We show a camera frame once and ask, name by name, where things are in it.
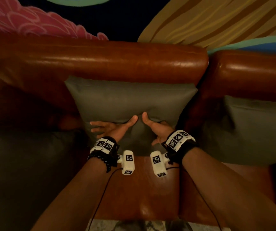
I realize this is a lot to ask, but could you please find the grey square cushion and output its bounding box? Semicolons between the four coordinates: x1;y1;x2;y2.
200;95;276;166
65;76;198;157
0;124;91;231

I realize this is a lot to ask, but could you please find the person's left hand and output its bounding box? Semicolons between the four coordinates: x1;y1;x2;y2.
90;115;138;142

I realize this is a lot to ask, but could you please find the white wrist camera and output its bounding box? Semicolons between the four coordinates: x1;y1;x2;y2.
150;150;171;178
117;150;136;175

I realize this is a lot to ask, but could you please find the person's right forearm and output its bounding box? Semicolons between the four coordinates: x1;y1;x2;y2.
181;147;276;231

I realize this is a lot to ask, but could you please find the black wrist band with markers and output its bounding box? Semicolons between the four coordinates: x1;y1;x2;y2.
161;129;199;164
90;136;120;157

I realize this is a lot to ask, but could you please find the black bead bracelet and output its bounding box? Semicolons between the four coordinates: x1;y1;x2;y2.
87;151;118;173

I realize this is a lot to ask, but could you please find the brown leather sofa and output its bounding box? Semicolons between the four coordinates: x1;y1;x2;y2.
178;50;276;226
0;33;209;222

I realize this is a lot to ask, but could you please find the person's left forearm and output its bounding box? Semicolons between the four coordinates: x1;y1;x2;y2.
31;156;119;231

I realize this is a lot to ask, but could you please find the black cable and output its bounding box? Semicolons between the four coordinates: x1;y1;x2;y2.
88;167;124;231
166;166;223;231

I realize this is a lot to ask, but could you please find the person's right hand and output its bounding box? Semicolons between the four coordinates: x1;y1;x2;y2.
142;112;174;146

